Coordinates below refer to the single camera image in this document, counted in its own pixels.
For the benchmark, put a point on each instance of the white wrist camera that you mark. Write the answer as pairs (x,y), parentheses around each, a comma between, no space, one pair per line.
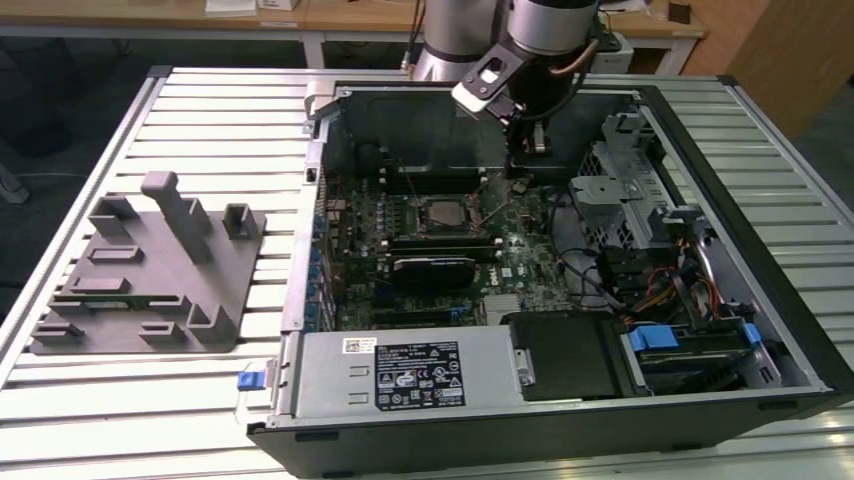
(480,85)

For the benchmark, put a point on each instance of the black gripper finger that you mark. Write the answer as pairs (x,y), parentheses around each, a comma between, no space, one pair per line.
(519,145)

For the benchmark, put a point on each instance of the black RAM slot bank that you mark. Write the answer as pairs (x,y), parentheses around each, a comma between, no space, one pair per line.
(434,180)
(440,246)

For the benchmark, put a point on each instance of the small white camera box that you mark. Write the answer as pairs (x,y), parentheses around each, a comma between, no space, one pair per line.
(617,57)

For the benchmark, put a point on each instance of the green motherboard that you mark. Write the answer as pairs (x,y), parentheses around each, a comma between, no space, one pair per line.
(534,280)

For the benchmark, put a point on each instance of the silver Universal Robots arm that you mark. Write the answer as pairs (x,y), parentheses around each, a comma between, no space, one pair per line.
(547,25)

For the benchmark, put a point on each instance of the small black box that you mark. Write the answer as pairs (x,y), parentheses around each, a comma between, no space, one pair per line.
(679,12)

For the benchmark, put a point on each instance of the white labelled packet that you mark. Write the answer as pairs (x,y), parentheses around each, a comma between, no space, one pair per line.
(276,4)

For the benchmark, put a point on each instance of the black drive bay cover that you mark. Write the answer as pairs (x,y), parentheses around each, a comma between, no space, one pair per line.
(567,357)

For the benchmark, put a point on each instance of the silver CPU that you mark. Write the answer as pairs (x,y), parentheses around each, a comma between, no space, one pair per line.
(448,212)

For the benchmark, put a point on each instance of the small silver heatsink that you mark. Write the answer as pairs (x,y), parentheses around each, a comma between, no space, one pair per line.
(502,305)

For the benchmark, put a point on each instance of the grey power supply unit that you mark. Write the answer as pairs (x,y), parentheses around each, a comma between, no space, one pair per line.
(320,385)

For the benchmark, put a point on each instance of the blue case latch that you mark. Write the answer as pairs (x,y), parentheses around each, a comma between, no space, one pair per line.
(250,381)

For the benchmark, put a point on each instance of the silver metal drive cage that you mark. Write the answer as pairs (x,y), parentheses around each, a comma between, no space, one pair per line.
(603,195)

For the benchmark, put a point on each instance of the black graphics card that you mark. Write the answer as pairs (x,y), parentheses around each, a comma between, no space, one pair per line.
(434,277)

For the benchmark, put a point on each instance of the CPU socket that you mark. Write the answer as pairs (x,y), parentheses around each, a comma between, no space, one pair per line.
(447,231)

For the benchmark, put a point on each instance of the wooden desk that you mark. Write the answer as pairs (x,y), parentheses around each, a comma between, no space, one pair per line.
(234,21)

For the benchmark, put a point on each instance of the grey furniture leg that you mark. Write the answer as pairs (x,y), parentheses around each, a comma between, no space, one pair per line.
(12,190)

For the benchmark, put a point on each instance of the hard disk in blue carrier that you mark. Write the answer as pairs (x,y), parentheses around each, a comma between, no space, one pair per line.
(654,339)

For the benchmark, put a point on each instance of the black PC case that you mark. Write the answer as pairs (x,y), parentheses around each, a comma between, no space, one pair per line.
(467,450)

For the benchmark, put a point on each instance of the grey parts rack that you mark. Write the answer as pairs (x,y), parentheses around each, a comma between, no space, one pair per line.
(167,285)

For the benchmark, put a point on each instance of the wooden cabinet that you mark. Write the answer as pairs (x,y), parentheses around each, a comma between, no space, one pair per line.
(787,60)

